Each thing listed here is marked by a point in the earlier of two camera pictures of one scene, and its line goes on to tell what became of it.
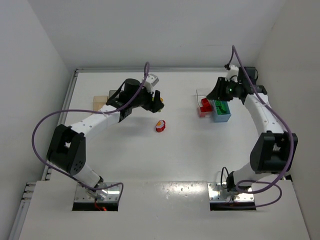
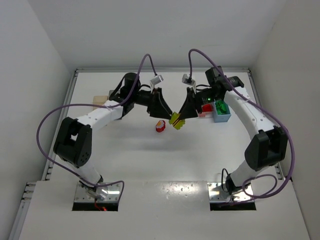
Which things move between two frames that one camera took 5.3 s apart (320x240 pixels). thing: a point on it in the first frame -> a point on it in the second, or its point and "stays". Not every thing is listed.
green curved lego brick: (222, 107) stays
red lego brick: (206, 107) stays
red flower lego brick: (160, 125) stays
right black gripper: (221, 88) -> (196, 102)
